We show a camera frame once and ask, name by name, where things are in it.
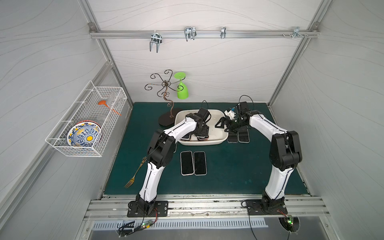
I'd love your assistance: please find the diagonal phone white case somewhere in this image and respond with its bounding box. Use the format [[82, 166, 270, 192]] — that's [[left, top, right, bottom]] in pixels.
[[238, 126, 250, 144]]

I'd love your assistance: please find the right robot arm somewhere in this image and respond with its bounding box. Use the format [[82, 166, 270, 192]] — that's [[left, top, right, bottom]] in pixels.
[[215, 111, 302, 212]]

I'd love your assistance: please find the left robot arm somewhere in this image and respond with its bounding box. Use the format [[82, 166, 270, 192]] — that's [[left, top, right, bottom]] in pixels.
[[136, 113, 210, 215]]

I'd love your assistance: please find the white plastic storage box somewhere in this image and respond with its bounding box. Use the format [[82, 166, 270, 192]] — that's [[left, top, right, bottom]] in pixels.
[[179, 109, 229, 146]]

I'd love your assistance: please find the green plastic goblet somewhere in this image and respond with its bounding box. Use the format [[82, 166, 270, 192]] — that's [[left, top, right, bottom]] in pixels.
[[174, 72, 189, 100]]

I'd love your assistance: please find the small metal hook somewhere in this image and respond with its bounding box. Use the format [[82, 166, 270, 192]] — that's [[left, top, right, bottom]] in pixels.
[[220, 27, 227, 39]]

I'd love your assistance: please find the gold fork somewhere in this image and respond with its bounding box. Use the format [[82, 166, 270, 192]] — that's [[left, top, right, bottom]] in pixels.
[[124, 157, 147, 189]]

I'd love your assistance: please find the metal clip hook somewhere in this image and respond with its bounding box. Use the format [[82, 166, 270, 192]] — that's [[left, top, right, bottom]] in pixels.
[[184, 27, 197, 42]]

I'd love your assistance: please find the metal double hook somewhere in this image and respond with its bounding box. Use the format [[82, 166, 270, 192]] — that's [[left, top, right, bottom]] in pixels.
[[150, 33, 163, 53]]

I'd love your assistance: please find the white vent strip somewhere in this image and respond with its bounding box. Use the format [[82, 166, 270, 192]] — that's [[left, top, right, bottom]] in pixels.
[[92, 218, 268, 232]]

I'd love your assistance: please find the colourful patterned plate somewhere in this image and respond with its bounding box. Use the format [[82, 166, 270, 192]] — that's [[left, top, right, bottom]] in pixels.
[[67, 121, 101, 147]]

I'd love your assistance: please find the round black puck device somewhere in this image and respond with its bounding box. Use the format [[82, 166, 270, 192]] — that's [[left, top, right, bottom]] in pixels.
[[279, 217, 300, 233]]

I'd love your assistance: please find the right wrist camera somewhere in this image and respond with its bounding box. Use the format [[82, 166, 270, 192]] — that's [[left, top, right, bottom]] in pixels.
[[224, 102, 250, 120]]

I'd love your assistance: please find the black wire cup stand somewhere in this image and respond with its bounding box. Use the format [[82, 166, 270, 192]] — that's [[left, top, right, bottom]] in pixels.
[[144, 70, 182, 127]]

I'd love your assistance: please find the aluminium cross rail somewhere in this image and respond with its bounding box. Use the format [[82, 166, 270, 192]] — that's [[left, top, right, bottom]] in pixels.
[[90, 30, 321, 40]]

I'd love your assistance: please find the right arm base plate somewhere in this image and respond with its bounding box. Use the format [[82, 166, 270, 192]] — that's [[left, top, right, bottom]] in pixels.
[[242, 198, 288, 216]]

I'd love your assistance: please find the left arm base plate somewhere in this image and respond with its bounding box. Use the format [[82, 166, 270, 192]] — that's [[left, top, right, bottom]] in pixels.
[[127, 201, 169, 218]]

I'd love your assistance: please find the metal bracket hook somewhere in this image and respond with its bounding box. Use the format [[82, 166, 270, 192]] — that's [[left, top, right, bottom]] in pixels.
[[282, 27, 309, 39]]

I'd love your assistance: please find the white wire basket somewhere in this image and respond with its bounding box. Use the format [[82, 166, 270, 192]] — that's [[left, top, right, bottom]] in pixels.
[[46, 82, 127, 158]]

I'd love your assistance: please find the aluminium front rail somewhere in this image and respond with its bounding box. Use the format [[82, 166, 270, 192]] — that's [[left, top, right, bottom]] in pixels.
[[84, 194, 331, 220]]

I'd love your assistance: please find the left base cable bundle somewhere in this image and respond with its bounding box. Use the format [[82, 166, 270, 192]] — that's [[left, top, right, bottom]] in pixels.
[[116, 206, 159, 238]]

